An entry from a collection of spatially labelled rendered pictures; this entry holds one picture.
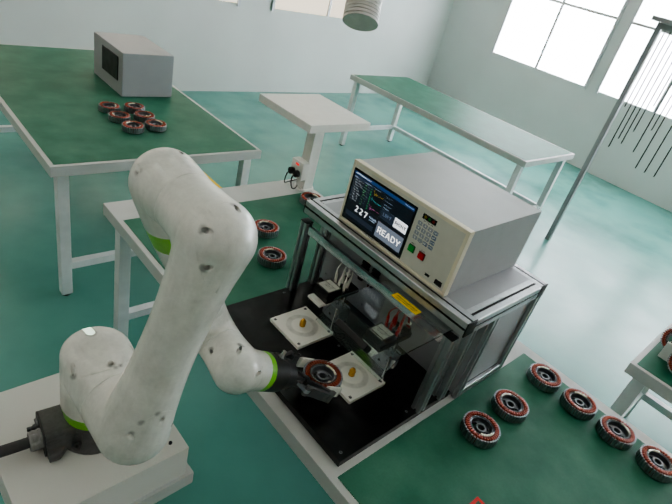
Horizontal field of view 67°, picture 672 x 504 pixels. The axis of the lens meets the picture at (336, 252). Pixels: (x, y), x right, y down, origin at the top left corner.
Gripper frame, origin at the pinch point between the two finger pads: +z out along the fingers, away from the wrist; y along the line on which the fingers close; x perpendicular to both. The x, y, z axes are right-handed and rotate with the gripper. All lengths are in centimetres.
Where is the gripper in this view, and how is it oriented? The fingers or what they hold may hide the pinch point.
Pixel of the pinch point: (321, 377)
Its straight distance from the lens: 143.9
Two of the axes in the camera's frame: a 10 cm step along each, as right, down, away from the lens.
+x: -5.8, 8.1, 1.0
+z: 5.1, 2.6, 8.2
